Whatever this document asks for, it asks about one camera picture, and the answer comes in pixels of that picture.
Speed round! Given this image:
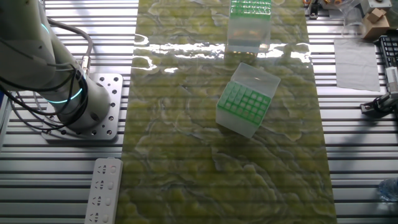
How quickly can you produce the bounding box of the clear tip box green rack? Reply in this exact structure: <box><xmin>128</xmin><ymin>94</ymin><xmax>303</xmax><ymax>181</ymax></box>
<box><xmin>226</xmin><ymin>0</ymin><xmax>272</xmax><ymax>54</ymax></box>
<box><xmin>216</xmin><ymin>62</ymin><xmax>282</xmax><ymax>139</ymax></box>

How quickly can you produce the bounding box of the green marble patterned mat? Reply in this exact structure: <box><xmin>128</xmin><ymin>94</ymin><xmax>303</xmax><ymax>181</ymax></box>
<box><xmin>114</xmin><ymin>0</ymin><xmax>338</xmax><ymax>224</ymax></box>

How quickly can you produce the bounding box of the white power strip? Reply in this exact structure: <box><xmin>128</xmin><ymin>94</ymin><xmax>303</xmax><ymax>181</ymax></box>
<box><xmin>83</xmin><ymin>157</ymin><xmax>124</xmax><ymax>224</ymax></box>

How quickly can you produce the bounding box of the white paper sheet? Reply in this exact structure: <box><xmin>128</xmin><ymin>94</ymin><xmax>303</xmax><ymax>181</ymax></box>
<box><xmin>333</xmin><ymin>39</ymin><xmax>382</xmax><ymax>93</ymax></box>

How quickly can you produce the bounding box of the clear plastic container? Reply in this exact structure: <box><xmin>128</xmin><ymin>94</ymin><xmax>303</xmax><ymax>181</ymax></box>
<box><xmin>340</xmin><ymin>0</ymin><xmax>368</xmax><ymax>39</ymax></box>

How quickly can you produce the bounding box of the brown cardboard box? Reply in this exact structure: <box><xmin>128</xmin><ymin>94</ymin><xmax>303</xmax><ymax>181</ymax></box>
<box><xmin>361</xmin><ymin>7</ymin><xmax>391</xmax><ymax>40</ymax></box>

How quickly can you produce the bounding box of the black keyboard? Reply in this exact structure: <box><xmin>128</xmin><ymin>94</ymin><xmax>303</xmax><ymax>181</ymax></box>
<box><xmin>378</xmin><ymin>34</ymin><xmax>398</xmax><ymax>68</ymax></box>

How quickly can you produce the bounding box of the clear water bottle blue cap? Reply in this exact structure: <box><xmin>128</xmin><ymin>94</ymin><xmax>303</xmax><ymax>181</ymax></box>
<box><xmin>377</xmin><ymin>178</ymin><xmax>398</xmax><ymax>202</ymax></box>

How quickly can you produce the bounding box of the grey metal device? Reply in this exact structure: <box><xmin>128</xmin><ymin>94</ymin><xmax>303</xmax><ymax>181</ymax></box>
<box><xmin>360</xmin><ymin>0</ymin><xmax>393</xmax><ymax>10</ymax></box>

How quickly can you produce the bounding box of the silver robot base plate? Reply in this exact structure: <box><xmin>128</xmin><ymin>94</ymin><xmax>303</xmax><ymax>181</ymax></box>
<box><xmin>42</xmin><ymin>73</ymin><xmax>124</xmax><ymax>141</ymax></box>

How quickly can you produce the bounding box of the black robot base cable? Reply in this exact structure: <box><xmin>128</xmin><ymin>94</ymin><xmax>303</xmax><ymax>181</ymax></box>
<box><xmin>0</xmin><ymin>70</ymin><xmax>90</xmax><ymax>131</ymax></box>

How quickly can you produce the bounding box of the grey cable metal connector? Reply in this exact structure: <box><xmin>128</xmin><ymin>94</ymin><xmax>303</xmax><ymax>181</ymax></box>
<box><xmin>46</xmin><ymin>18</ymin><xmax>94</xmax><ymax>77</ymax></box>

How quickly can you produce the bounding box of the black metal bracket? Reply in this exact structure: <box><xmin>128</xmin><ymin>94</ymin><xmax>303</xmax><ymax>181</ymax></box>
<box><xmin>306</xmin><ymin>0</ymin><xmax>321</xmax><ymax>20</ymax></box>

